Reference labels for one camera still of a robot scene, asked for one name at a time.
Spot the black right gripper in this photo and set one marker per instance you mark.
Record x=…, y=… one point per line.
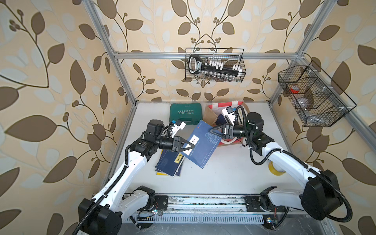
x=229, y=131

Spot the bottom yellow book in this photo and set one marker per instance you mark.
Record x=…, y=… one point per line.
x=163, y=174

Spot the green plastic tool case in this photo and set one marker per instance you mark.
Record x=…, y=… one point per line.
x=190, y=113

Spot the small circuit board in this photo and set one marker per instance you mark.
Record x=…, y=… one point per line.
x=270, y=223

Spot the black wire basket back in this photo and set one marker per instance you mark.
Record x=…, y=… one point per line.
x=227, y=56

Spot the yellow tape roll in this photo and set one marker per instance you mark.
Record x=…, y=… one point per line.
x=274, y=170

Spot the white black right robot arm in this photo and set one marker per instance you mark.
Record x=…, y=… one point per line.
x=320, y=196

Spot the black socket wrench set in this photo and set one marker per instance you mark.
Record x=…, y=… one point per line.
x=196, y=66

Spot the aluminium frame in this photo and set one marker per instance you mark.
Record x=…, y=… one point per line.
x=223, y=41

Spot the black wire basket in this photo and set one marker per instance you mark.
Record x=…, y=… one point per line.
x=227, y=56
x=322, y=102

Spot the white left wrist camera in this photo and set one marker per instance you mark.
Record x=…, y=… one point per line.
x=176, y=125

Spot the purple navy barcode book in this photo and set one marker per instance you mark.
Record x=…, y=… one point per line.
x=205, y=144

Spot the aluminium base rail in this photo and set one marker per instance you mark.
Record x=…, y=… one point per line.
x=198, y=209

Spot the burlap canvas bag red front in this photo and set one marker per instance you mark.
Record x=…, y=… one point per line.
x=213, y=116

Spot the black wire basket right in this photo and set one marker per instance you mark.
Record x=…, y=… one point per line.
x=322, y=102

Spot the navy book bottom stack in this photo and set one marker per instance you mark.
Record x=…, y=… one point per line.
x=170, y=163

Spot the red tape roll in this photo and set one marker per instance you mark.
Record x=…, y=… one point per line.
x=295, y=90

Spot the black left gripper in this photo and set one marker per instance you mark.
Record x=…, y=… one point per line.
x=176, y=144

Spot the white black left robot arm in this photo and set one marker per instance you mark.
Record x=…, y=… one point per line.
x=105, y=213

